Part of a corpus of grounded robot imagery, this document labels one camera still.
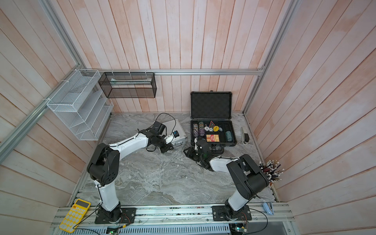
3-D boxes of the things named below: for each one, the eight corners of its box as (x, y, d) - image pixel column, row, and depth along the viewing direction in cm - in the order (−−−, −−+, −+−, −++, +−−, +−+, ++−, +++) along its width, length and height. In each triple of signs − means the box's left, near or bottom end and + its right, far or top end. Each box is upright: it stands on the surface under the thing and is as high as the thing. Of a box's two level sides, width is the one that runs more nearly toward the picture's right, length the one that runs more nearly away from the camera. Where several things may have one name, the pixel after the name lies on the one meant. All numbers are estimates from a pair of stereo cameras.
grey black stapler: (243, 145, 103) (245, 141, 99) (238, 130, 111) (240, 126, 107) (248, 145, 103) (250, 141, 99) (243, 130, 111) (245, 126, 107)
